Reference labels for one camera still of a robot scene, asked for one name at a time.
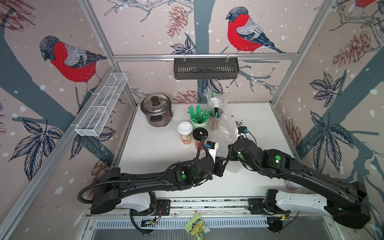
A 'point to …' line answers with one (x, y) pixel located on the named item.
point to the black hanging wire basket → (206, 68)
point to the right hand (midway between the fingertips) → (226, 145)
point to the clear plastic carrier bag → (220, 111)
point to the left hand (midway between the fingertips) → (230, 159)
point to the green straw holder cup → (195, 125)
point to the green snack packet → (195, 227)
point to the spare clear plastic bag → (225, 135)
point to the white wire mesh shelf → (93, 121)
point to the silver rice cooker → (157, 107)
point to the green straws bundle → (199, 115)
